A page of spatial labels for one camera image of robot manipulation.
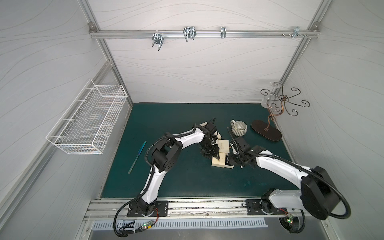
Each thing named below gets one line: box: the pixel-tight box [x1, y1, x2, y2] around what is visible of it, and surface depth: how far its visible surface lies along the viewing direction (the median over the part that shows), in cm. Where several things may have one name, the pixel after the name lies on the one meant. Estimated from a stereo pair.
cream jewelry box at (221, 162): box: [211, 153, 235, 169], surface depth 88 cm
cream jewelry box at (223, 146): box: [217, 139, 230, 155], surface depth 95 cm
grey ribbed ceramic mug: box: [230, 119, 248, 137], surface depth 103 cm
